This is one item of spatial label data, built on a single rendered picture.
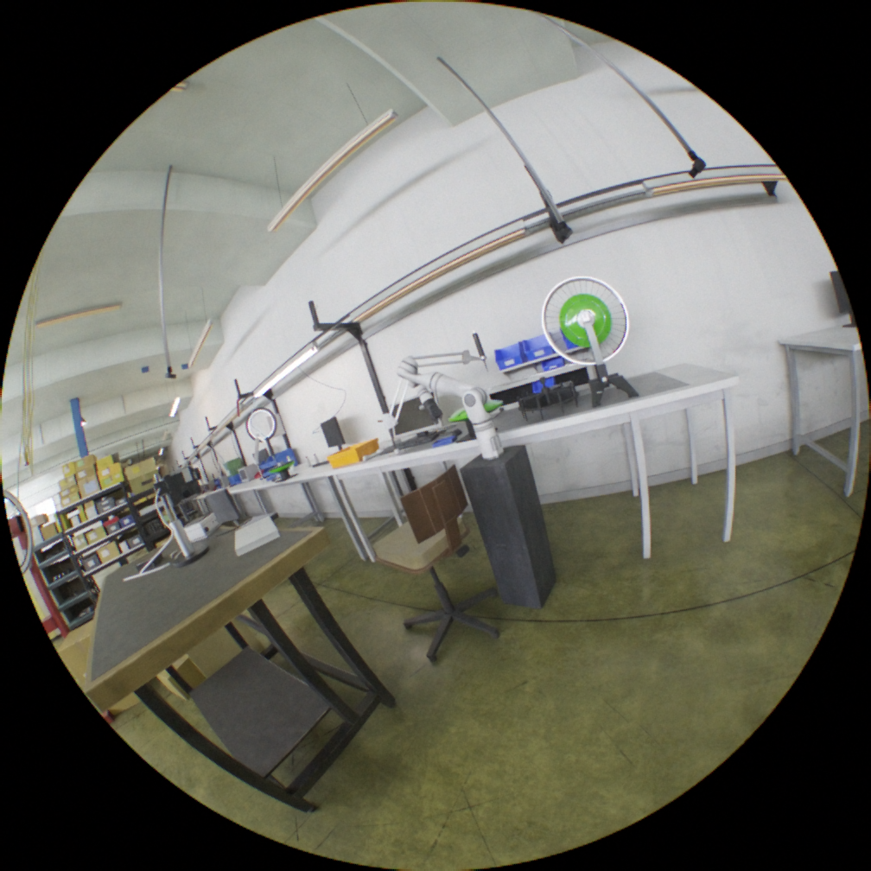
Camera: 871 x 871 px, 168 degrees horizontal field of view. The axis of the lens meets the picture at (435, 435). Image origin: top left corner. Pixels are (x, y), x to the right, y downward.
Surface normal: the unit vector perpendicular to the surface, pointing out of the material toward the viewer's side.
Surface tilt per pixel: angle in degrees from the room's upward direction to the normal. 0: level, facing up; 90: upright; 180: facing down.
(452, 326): 90
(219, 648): 90
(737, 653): 0
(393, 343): 90
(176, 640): 90
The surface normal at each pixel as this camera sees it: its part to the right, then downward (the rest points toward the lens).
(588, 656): -0.33, -0.94
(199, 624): 0.85, -0.23
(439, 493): 0.70, -0.09
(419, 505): 0.46, -0.04
